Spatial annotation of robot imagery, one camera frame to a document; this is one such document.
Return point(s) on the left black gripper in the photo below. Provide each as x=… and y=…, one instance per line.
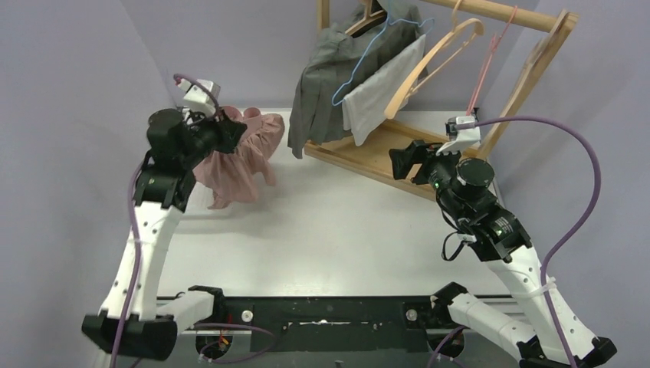
x=226, y=135

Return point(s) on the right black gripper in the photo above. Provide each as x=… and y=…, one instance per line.
x=418, y=152

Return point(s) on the pink garment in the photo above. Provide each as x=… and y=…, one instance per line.
x=230, y=176

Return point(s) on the white garment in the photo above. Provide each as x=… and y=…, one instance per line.
x=363, y=108

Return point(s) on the grey pleated skirt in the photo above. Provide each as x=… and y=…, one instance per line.
x=313, y=118

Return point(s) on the pink wire hanger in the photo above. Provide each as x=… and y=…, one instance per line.
x=492, y=49

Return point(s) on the blue wire hanger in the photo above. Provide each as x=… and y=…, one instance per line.
x=335, y=99

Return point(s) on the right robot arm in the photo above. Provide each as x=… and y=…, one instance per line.
x=552, y=333

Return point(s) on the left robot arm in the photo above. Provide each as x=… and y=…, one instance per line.
x=130, y=323

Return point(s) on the wooden hanger rack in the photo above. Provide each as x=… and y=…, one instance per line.
x=372, y=158

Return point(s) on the wooden hanger at rack end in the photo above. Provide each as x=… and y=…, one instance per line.
x=526, y=81

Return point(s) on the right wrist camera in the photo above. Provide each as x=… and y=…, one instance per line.
x=462, y=133

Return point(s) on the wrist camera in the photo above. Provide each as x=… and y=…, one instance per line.
x=462, y=133
x=196, y=99

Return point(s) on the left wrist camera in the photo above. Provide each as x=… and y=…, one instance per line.
x=196, y=99

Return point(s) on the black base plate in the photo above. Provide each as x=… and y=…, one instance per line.
x=312, y=324

